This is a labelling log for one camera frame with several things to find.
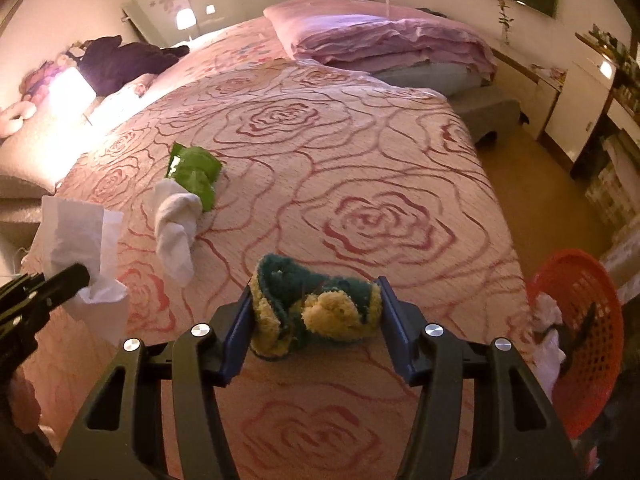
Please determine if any folded pink quilt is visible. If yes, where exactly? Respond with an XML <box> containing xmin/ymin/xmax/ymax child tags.
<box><xmin>263</xmin><ymin>0</ymin><xmax>498</xmax><ymax>81</ymax></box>

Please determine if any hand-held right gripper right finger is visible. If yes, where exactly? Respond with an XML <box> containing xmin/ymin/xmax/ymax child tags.
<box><xmin>375</xmin><ymin>276</ymin><xmax>576</xmax><ymax>480</ymax></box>

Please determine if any red plastic basket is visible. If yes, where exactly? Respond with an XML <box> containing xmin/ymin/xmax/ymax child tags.
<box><xmin>525</xmin><ymin>249</ymin><xmax>625</xmax><ymax>440</ymax></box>

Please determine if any green and yellow sponge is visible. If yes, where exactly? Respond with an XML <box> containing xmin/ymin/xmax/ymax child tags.
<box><xmin>249</xmin><ymin>253</ymin><xmax>383</xmax><ymax>360</ymax></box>

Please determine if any green snack packet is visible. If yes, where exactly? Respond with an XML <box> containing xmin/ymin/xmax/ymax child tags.
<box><xmin>165</xmin><ymin>143</ymin><xmax>224</xmax><ymax>211</ymax></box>

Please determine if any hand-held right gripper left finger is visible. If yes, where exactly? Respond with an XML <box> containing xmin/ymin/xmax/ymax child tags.
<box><xmin>50</xmin><ymin>285</ymin><xmax>258</xmax><ymax>480</ymax></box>

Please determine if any pink plush toy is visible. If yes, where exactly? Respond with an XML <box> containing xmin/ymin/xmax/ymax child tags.
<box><xmin>0</xmin><ymin>101</ymin><xmax>38</xmax><ymax>137</ymax></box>

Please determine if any grey upholstered bench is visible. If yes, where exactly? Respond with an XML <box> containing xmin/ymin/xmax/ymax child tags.
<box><xmin>372</xmin><ymin>62</ymin><xmax>522</xmax><ymax>147</ymax></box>

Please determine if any dark purple clothing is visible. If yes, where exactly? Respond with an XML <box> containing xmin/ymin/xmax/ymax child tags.
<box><xmin>77</xmin><ymin>35</ymin><xmax>192</xmax><ymax>97</ymax></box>

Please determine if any white paper sheet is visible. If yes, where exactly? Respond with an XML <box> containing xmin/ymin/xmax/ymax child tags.
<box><xmin>34</xmin><ymin>196</ymin><xmax>128</xmax><ymax>346</ymax></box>

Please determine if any white cabinet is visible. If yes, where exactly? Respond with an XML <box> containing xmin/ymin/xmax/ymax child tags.
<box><xmin>520</xmin><ymin>57</ymin><xmax>621</xmax><ymax>171</ymax></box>

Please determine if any pink rose-patterned bed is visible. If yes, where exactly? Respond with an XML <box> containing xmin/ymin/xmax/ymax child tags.
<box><xmin>0</xmin><ymin>15</ymin><xmax>533</xmax><ymax>480</ymax></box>

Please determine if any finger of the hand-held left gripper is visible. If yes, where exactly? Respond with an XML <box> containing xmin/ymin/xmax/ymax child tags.
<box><xmin>30</xmin><ymin>262</ymin><xmax>95</xmax><ymax>313</ymax></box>

